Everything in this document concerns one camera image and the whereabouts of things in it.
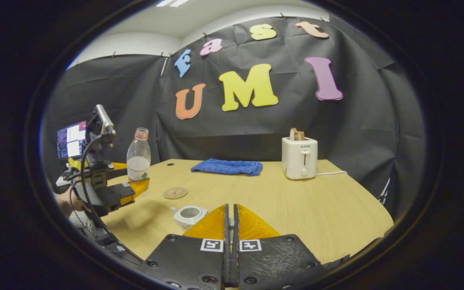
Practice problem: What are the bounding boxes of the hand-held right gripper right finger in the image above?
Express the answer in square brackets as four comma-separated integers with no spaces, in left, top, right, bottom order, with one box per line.
[232,203,331,290]

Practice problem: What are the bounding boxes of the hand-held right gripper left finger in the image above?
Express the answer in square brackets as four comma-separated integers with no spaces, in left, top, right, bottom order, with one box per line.
[139,203,232,290]

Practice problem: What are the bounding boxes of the clear plastic water bottle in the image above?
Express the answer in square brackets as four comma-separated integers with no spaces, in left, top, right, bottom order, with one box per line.
[126,127,151,182]

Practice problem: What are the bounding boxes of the white teacup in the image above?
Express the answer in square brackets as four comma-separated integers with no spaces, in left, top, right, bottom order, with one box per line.
[170,205,209,230]

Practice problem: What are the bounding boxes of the round wooden coaster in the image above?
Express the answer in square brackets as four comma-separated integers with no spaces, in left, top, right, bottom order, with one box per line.
[163,187,189,200]

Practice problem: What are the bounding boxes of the computer monitor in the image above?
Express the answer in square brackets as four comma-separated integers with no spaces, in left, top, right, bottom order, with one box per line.
[56,121,88,160]

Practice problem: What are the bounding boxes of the blue towel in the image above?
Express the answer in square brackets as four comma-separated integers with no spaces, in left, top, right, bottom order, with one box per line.
[191,158,263,177]

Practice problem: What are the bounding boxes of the white toaster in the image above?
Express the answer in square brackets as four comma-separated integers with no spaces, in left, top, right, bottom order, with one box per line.
[282,136,318,180]

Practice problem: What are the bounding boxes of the ceiling light panel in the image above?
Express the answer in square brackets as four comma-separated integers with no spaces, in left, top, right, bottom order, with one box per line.
[155,0,191,8]

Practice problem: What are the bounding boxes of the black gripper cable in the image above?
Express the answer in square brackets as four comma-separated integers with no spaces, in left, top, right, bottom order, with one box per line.
[71,134,145,263]

